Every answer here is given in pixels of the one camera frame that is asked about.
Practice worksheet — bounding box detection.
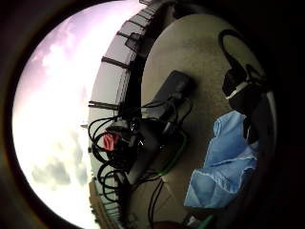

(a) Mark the black rectangular box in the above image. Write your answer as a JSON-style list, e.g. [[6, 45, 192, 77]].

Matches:
[[152, 70, 195, 123]]

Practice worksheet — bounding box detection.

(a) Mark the blue cloth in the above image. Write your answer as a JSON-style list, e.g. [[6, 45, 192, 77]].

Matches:
[[183, 110, 260, 210]]

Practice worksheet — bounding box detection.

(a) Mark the black electronics unit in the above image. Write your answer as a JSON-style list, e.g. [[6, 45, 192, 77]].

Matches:
[[108, 117, 166, 186]]

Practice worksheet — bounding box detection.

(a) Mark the green cable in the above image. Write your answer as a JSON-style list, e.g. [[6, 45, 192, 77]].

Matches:
[[157, 129, 189, 177]]

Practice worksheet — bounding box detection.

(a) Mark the black cable pair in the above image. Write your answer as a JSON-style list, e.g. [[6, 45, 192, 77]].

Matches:
[[147, 178, 165, 227]]

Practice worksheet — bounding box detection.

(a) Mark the bundle of black cables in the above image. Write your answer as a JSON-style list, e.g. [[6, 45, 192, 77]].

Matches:
[[87, 115, 132, 204]]

